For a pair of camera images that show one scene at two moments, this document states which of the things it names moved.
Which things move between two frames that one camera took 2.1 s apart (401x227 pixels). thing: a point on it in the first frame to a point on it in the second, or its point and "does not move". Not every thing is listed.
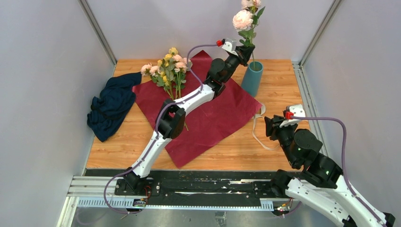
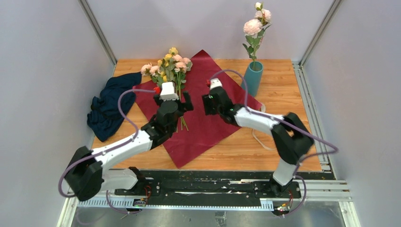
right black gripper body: (283, 135) to (209, 107)
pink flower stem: (245, 20) to (254, 30)
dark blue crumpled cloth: (107, 109) does not move
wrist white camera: (230, 46) to (167, 91)
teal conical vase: (251, 79) does not move
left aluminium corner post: (91, 18) does not move
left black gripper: (244, 54) to (188, 106)
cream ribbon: (257, 141) does not move
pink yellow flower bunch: (169, 73) does not move
